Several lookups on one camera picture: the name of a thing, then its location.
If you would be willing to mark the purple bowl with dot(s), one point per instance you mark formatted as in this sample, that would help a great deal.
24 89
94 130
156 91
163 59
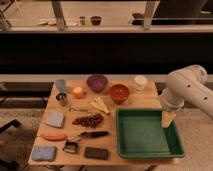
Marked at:
97 82

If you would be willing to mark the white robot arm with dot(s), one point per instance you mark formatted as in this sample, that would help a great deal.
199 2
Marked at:
186 84

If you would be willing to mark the small green can on shelf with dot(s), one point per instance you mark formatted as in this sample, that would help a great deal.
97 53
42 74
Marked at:
82 20

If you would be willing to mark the orange carrot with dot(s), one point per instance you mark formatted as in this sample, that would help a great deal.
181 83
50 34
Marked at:
61 137

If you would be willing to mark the grey-blue sponge block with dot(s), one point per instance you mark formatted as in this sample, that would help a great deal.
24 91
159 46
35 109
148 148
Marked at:
55 119

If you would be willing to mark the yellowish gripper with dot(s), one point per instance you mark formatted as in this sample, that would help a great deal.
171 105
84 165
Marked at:
167 118

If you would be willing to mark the black-handled knife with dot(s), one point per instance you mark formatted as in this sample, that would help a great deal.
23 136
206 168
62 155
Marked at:
91 134

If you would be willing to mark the dark object on shelf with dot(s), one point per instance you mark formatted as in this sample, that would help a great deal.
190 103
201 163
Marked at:
138 16

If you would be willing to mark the dark bowl on shelf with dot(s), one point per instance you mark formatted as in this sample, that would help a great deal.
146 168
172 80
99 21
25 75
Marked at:
96 20

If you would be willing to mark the blue-grey plastic cup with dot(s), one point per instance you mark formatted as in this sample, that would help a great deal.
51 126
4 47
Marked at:
61 85

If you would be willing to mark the wooden table board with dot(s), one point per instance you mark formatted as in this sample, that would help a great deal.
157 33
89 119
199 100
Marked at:
145 99

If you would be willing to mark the bunch of dark grapes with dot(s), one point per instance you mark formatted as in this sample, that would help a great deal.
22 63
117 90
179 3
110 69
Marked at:
89 121

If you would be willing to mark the yellow banana bunch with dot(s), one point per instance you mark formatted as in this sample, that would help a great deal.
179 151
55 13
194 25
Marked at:
99 104

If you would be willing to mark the white paper cup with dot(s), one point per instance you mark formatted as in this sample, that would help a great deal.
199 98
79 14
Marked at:
140 82

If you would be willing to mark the green plastic tray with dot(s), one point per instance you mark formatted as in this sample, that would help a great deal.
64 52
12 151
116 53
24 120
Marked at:
140 135

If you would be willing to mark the black rectangular block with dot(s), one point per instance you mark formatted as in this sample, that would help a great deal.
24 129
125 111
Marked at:
96 153

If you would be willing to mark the metal spoon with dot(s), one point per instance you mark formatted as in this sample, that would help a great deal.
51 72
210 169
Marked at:
72 109

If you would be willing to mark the orange apple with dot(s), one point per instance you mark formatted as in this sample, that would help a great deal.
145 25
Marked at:
78 92

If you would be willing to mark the red bowl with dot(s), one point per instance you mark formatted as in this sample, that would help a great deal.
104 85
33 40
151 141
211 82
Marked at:
119 93

